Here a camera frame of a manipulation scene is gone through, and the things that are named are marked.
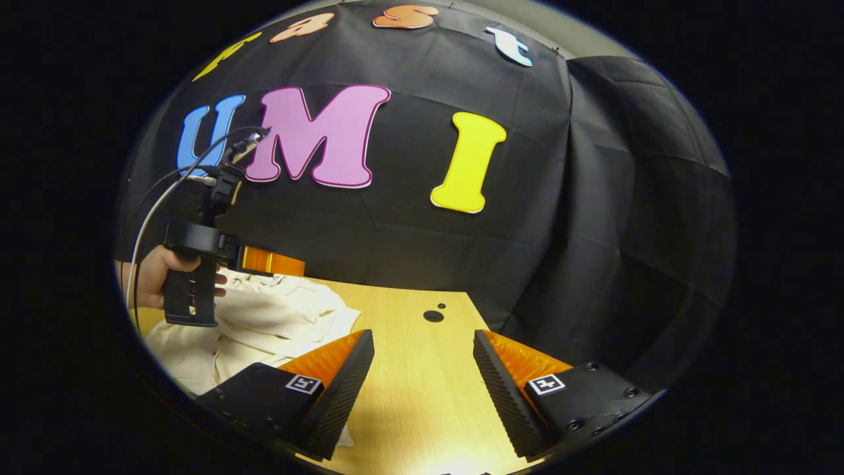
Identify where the white cable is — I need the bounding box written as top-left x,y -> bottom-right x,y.
125,173 -> 220,312

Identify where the black backdrop cloth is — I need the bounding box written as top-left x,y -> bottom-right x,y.
113,0 -> 738,396

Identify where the white button shirt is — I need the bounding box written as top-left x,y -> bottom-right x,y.
144,267 -> 362,447

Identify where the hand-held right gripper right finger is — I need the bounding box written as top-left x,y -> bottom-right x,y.
473,329 -> 653,461

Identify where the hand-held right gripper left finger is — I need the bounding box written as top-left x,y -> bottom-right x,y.
195,329 -> 375,461

